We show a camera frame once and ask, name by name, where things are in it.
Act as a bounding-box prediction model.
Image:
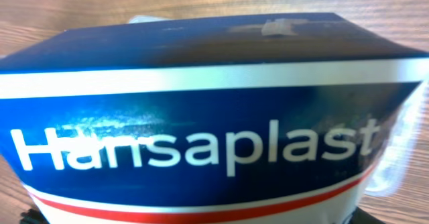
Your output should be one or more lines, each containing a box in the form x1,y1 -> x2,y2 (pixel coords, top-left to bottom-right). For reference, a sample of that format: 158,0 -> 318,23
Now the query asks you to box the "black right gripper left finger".
19,209 -> 49,224

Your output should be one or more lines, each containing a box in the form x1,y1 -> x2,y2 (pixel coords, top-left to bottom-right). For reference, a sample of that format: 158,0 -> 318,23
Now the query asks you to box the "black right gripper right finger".
345,208 -> 385,224

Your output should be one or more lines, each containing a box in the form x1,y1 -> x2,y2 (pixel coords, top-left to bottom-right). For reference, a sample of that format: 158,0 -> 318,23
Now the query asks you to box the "white Hansaplast plaster box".
1,13 -> 428,223

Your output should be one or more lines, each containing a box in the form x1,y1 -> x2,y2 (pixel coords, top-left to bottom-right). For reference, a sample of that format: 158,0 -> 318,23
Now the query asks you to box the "clear plastic container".
121,13 -> 428,205

